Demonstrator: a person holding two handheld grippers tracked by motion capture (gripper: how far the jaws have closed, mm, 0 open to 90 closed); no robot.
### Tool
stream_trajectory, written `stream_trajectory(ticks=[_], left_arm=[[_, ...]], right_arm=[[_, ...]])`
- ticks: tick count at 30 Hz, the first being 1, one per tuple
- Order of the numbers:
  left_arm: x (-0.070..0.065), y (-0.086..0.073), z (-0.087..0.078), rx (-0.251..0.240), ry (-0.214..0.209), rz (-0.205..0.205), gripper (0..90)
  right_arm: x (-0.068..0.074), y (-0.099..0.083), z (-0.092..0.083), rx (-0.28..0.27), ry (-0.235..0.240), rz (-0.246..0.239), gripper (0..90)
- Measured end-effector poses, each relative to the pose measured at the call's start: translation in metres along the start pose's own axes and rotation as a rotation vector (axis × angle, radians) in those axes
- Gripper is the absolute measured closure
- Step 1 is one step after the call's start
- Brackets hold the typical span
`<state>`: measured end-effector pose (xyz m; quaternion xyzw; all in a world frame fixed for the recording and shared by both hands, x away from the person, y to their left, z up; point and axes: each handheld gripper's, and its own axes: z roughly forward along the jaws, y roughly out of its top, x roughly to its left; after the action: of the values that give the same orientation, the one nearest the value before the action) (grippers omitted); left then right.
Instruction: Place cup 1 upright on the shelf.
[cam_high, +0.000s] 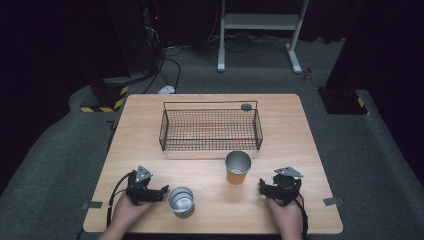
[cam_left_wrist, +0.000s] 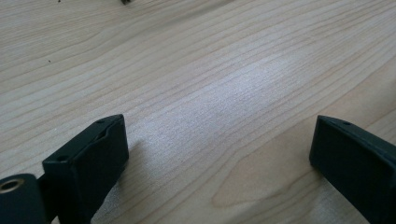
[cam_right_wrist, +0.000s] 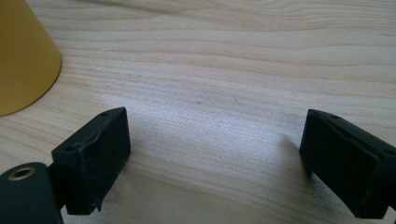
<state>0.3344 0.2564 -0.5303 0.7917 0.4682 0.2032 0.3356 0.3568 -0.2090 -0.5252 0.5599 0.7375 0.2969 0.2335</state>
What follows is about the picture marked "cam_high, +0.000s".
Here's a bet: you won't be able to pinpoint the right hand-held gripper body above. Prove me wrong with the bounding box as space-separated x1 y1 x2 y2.
271 166 305 206

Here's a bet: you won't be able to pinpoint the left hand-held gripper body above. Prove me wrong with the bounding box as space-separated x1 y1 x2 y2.
125 165 155 205

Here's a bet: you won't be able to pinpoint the silver metal cup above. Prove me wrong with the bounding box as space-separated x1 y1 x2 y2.
166 186 196 218

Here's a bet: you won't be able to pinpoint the orange metal cup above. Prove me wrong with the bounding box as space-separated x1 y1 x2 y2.
225 150 253 186

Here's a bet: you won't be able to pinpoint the black wire basket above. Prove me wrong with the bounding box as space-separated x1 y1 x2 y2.
158 100 264 152

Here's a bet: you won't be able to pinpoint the person's left hand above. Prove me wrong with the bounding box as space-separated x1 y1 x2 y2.
111 192 155 232

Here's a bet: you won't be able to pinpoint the person's right hand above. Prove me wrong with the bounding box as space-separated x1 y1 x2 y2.
266 193 305 234

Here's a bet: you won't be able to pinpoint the grey tape piece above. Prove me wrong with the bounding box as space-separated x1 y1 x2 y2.
81 201 104 210
322 196 346 207

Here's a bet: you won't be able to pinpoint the black yellow striped base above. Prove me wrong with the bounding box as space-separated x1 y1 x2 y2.
317 85 370 116
79 77 130 113

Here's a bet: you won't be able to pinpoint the dark equipment rack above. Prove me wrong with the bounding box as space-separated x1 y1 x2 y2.
109 0 168 76

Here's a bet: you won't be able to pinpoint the white metal stand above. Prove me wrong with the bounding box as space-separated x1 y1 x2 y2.
217 0 310 75

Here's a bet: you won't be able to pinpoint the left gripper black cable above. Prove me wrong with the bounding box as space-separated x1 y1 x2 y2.
105 170 138 228

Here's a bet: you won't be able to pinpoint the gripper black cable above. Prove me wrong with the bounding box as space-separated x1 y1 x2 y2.
293 190 310 240
105 170 138 228

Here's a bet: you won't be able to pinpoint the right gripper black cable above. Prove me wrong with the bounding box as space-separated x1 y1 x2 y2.
293 190 310 240

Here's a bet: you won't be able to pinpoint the black floor cables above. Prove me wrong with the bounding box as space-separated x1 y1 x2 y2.
142 29 254 95

